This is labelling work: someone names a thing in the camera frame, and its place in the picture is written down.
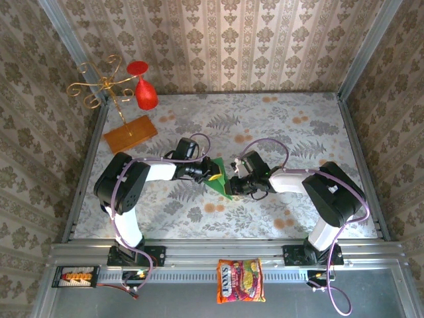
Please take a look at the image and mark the red and black wires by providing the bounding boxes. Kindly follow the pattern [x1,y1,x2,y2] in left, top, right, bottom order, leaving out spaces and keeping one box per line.
[96,282,140,301]

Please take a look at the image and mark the small left circuit board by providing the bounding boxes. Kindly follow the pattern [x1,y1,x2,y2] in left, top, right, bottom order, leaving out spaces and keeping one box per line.
[121,270,150,283]

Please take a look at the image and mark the grey slotted cable duct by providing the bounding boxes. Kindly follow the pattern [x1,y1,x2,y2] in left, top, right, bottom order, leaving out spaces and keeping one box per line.
[98,267,309,283]

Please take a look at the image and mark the small right circuit board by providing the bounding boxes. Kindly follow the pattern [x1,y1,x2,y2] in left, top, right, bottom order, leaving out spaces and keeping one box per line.
[306,270,336,286]

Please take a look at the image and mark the gold wire rack wooden base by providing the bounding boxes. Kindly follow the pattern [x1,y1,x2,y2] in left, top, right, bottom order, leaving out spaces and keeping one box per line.
[67,54,159,156]

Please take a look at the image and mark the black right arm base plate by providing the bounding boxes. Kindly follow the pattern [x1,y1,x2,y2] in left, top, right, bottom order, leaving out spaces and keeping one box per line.
[283,244,345,266]

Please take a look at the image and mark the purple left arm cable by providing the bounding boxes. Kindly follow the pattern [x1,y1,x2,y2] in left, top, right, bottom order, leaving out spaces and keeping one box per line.
[111,132,213,292]

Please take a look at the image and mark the black board yellow connectors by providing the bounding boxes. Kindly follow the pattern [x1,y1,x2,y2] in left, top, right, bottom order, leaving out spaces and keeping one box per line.
[52,266,101,288]

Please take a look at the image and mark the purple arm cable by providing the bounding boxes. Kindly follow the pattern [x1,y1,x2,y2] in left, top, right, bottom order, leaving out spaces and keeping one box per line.
[238,138,370,315]
[111,132,213,292]

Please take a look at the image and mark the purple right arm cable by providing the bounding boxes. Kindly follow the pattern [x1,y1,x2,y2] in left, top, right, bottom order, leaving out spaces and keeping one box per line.
[238,138,370,315]

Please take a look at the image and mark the green paper sheet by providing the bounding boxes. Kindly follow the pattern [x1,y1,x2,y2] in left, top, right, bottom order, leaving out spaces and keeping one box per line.
[205,157,235,201]

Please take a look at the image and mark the small circuit board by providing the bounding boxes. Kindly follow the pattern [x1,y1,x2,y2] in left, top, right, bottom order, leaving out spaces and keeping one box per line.
[306,270,336,286]
[121,270,150,283]

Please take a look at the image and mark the red wine glass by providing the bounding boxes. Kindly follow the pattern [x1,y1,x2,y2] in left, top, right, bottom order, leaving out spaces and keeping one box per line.
[126,61,159,111]

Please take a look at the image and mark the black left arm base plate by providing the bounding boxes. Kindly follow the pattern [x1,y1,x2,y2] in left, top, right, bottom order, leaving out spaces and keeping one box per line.
[107,245,167,267]

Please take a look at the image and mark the orange candy bag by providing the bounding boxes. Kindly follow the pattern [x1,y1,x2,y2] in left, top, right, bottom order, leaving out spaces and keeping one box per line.
[217,258,266,305]

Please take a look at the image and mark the aluminium frame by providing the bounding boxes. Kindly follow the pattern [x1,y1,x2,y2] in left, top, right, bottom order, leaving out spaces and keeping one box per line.
[31,0,424,318]

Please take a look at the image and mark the floral table cover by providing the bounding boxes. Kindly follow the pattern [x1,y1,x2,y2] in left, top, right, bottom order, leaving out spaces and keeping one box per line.
[73,92,378,240]

